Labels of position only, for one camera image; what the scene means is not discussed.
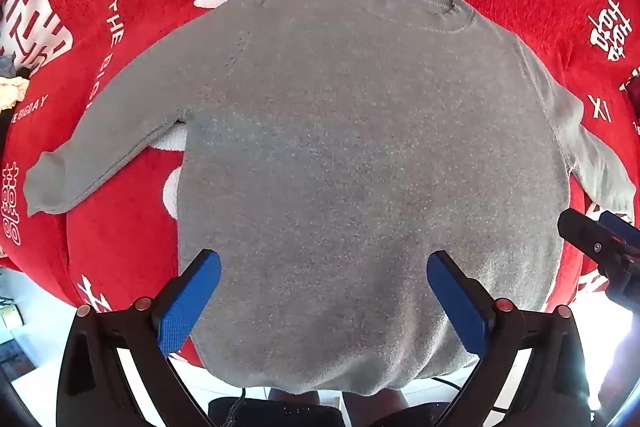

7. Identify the dark red cloth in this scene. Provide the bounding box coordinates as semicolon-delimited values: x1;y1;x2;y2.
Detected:
620;76;640;104

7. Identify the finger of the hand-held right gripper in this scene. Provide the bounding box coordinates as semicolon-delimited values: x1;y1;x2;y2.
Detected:
557;208;640;264
599;211;640;248

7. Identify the grey knit sweater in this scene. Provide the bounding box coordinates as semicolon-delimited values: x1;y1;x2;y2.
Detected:
24;0;638;395

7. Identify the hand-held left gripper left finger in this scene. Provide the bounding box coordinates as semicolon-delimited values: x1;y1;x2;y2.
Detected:
56;249;222;427

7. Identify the black cable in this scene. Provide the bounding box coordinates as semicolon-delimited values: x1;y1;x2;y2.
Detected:
429;376;503;414

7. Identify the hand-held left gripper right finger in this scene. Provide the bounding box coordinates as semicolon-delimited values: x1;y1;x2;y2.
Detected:
426;250;593;427

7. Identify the pile of clothes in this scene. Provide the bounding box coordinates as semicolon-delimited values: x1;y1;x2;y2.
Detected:
0;54;28;110

